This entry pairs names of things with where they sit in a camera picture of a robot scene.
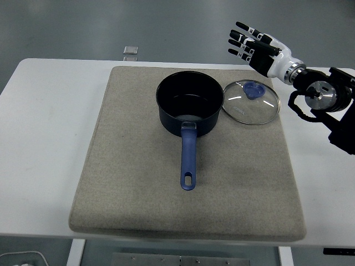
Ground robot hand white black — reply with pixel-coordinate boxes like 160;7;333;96
227;21;299;83

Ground glass pot lid blue knob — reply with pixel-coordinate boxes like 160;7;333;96
222;79;282;126

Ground beige fabric mat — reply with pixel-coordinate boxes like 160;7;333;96
68;65;308;241

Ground white table leg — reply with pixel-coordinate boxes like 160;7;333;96
278;245;295;266
66;238;86;266

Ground black flat bar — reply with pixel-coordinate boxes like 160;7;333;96
323;247;355;256

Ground grey metal plate with screws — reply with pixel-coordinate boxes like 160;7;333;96
112;252;250;266

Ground dark pot with blue handle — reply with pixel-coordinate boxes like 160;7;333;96
156;70;225;191

